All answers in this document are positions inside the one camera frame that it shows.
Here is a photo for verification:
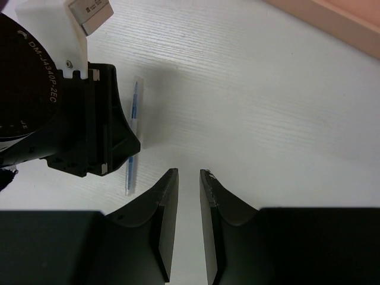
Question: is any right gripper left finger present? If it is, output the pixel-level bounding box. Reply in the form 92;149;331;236
1;169;179;284

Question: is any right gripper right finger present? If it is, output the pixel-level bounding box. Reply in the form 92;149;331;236
199;169;379;284

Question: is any peach file organizer rack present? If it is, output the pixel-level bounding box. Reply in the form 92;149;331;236
267;0;379;59

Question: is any blue clear pen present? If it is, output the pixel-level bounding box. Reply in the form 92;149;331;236
125;77;144;196

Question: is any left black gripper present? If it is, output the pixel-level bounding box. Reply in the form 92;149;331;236
1;15;141;177

